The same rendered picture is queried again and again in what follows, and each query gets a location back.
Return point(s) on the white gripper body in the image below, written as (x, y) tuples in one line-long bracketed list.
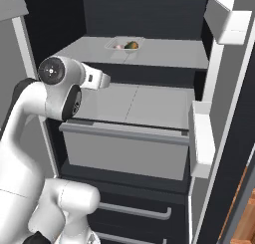
[(104, 80)]

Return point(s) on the grey glass fridge shelf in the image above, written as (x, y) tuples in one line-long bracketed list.
[(156, 105)]

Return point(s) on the tall white door bin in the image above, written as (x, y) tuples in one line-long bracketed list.
[(202, 138)]

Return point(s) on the grey door bin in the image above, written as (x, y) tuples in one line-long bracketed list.
[(11, 8)]

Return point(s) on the small white door bin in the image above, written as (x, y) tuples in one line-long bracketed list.
[(230, 24)]

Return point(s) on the dark grey fridge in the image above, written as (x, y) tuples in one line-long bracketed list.
[(139, 12)]

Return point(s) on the grey crisper drawer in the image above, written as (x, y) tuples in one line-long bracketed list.
[(126, 155)]

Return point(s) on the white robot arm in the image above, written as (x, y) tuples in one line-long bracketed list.
[(23, 148)]

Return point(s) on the pink steak piece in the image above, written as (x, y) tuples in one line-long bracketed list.
[(118, 47)]

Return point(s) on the green orange squash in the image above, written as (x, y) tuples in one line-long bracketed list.
[(131, 45)]

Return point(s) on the clear tupperware container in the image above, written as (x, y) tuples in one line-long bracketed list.
[(113, 44)]

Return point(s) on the wooden cupboard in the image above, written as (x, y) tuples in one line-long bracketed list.
[(245, 221)]

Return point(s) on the grey fridge door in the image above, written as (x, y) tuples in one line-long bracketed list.
[(232, 128), (13, 55)]

